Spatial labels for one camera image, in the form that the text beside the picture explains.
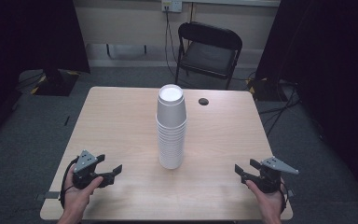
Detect black curtain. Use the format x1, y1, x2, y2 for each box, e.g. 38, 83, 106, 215
255, 0, 358, 208
0, 0, 91, 147

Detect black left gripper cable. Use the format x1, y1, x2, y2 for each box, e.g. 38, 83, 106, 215
59, 157, 79, 209

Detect black stand base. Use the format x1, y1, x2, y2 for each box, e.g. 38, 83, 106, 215
246, 77, 289, 102
30, 68, 81, 97

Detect black socket cable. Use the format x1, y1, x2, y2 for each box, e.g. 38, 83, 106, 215
163, 8, 181, 78

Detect black floor cables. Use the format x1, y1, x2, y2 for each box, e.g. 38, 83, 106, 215
257, 81, 302, 138

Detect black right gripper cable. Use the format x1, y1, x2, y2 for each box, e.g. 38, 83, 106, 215
279, 182, 291, 214

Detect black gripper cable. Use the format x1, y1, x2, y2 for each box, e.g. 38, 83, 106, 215
59, 157, 79, 209
279, 182, 291, 214

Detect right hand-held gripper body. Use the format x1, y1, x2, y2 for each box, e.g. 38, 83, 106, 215
251, 156, 300, 194

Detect person's left hand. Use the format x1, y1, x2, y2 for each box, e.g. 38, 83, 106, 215
62, 166, 104, 216

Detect white wall socket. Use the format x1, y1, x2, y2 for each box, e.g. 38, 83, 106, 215
161, 0, 184, 13

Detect black folding chair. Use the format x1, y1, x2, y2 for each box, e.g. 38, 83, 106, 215
174, 21, 243, 91

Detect person's right hand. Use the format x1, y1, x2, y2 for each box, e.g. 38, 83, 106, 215
245, 179, 288, 218

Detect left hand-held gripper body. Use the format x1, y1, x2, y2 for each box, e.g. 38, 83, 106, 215
72, 149, 106, 189

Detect stack of white foam cups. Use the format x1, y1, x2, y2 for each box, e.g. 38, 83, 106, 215
155, 117, 188, 170

